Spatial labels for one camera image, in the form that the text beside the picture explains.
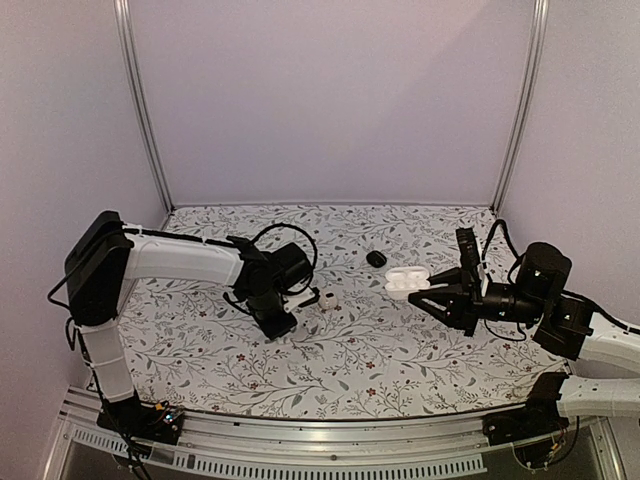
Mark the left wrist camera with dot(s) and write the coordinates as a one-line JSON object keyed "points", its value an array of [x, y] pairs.
{"points": [[308, 296]]}

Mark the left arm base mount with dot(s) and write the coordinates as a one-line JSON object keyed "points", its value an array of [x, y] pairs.
{"points": [[159, 422]]}

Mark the black earbud charging case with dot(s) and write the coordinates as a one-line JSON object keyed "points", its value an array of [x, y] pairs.
{"points": [[376, 259]]}

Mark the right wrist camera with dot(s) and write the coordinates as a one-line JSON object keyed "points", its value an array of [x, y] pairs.
{"points": [[472, 271]]}

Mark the white round earbud case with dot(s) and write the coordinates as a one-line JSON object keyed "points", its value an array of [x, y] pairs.
{"points": [[328, 300]]}

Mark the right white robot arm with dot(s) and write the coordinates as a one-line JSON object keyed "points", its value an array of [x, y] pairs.
{"points": [[565, 324]]}

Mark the front aluminium rail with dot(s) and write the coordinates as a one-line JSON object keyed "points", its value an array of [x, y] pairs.
{"points": [[217, 446]]}

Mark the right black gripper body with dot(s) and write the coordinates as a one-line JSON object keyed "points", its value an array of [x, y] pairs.
{"points": [[470, 312]]}

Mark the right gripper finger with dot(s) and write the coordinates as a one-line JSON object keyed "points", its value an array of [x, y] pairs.
{"points": [[447, 311], [448, 277]]}

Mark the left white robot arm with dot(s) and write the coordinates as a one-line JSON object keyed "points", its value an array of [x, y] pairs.
{"points": [[112, 258]]}

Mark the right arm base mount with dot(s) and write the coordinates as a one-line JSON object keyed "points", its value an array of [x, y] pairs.
{"points": [[525, 425]]}

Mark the aluminium frame post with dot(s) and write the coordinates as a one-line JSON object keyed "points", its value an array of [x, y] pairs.
{"points": [[126, 35], [525, 101]]}

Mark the left aluminium frame post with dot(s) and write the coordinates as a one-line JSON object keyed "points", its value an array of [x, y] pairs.
{"points": [[126, 35]]}

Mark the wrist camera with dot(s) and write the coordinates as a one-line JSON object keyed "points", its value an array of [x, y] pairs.
{"points": [[308, 296], [472, 271]]}

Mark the floral tablecloth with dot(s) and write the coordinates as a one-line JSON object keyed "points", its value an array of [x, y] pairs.
{"points": [[370, 357]]}

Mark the white oval case lid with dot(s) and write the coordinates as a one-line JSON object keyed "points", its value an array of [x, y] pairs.
{"points": [[402, 281]]}

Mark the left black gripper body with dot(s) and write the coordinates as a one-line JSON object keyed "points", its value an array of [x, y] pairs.
{"points": [[269, 323]]}

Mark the right aluminium frame post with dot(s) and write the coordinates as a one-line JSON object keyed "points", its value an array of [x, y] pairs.
{"points": [[525, 101]]}

